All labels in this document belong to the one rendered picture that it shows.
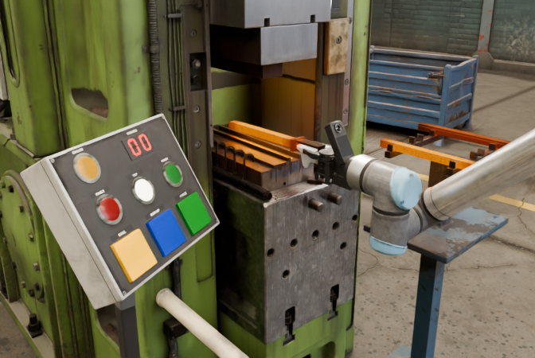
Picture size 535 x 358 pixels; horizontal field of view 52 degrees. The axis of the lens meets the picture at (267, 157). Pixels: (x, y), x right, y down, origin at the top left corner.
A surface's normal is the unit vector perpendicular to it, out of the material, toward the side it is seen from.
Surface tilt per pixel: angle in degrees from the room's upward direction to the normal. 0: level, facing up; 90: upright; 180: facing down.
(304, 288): 90
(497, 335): 0
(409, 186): 86
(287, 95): 90
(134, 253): 60
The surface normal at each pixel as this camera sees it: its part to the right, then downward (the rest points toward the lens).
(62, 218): -0.43, 0.29
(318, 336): 0.64, 0.25
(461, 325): 0.00, -0.95
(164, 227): 0.78, -0.35
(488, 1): -0.70, 0.23
